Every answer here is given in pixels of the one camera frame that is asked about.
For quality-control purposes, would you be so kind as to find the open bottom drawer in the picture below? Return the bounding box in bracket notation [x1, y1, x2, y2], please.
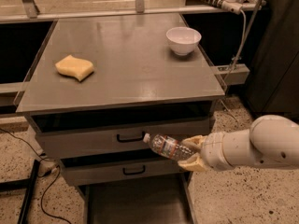
[79, 174, 198, 224]

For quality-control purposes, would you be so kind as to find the black metal floor frame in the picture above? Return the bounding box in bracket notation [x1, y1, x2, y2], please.
[0, 160, 40, 224]

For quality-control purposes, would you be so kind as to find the white bowl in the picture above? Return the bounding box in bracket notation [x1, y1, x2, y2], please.
[166, 27, 202, 56]

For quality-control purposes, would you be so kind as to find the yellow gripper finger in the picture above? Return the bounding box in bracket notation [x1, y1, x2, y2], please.
[182, 135, 206, 152]
[178, 156, 207, 172]

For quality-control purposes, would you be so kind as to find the dark side cabinet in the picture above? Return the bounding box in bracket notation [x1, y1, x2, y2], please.
[242, 0, 299, 119]

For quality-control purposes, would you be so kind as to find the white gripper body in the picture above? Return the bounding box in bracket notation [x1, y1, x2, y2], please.
[200, 133, 233, 172]

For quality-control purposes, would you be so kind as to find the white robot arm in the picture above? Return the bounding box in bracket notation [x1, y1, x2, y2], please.
[178, 115, 299, 172]

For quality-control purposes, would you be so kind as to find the black top drawer handle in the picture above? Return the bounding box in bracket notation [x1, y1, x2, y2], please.
[116, 132, 145, 143]

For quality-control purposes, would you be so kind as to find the white power strip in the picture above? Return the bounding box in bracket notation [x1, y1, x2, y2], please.
[201, 0, 242, 14]

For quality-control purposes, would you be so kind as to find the top grey drawer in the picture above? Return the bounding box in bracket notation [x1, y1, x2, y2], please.
[29, 115, 215, 159]

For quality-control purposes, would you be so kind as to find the black middle drawer handle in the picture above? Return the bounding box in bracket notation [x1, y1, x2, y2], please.
[122, 165, 146, 175]

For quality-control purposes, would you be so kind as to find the clear plastic water bottle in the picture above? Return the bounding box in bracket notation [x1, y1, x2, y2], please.
[143, 133, 199, 161]

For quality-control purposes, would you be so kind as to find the grey drawer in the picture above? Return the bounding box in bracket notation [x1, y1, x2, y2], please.
[29, 115, 215, 159]
[62, 149, 184, 186]

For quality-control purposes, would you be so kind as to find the middle grey drawer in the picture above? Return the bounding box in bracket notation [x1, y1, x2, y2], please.
[62, 149, 184, 186]

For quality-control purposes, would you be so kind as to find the black floor cable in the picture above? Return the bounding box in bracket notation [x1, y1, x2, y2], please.
[0, 128, 73, 224]

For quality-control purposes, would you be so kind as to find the yellow sponge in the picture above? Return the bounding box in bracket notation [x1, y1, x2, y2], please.
[55, 55, 94, 82]

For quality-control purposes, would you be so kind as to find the black drawer handle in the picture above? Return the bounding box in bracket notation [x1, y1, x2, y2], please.
[116, 132, 145, 143]
[122, 165, 146, 175]

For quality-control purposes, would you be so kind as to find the grey drawer cabinet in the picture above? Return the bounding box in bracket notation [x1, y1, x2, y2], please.
[15, 12, 226, 224]

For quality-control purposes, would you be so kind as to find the grey metal rail bracket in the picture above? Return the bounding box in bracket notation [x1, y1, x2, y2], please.
[212, 63, 249, 86]

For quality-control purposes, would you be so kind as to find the white power cable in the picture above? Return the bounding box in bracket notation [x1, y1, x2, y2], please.
[218, 9, 248, 123]

